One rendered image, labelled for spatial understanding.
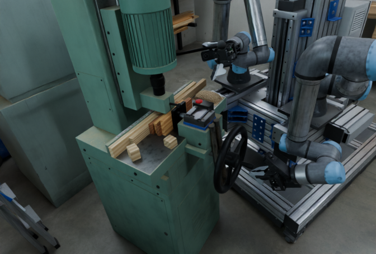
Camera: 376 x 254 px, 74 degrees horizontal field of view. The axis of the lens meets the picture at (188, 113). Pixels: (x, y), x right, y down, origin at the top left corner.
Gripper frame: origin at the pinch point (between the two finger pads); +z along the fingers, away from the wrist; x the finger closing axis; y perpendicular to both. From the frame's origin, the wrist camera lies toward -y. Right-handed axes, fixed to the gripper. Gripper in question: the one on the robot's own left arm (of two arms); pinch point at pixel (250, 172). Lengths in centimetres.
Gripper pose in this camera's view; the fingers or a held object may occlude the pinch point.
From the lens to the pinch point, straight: 116.0
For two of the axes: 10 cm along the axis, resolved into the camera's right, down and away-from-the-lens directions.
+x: 5.4, -4.9, 6.8
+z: -6.9, 2.1, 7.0
